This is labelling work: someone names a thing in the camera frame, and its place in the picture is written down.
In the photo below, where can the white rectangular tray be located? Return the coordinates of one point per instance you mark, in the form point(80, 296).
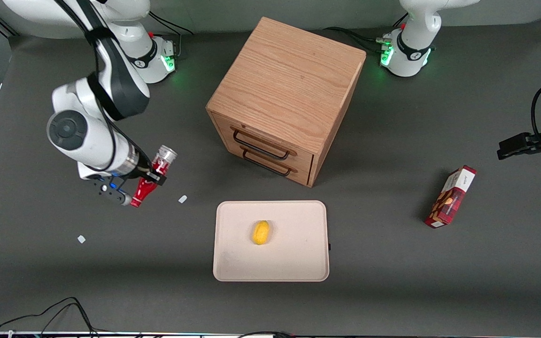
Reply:
point(294, 244)

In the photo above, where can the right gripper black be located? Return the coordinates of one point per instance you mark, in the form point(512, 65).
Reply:
point(145, 172)

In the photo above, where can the yellow lemon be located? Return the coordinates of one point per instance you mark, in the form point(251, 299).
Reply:
point(261, 232)

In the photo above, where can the wooden drawer cabinet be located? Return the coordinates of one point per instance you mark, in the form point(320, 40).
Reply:
point(289, 80)

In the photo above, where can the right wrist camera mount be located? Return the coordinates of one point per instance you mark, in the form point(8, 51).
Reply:
point(111, 190)

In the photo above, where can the red Coca-Cola bottle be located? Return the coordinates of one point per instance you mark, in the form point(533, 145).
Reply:
point(144, 190)

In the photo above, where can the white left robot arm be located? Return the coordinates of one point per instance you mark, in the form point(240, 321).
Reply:
point(411, 47)

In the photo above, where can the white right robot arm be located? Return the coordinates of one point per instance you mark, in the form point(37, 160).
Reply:
point(87, 136)

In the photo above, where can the red cookie box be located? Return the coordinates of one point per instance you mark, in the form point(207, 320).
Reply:
point(451, 197)

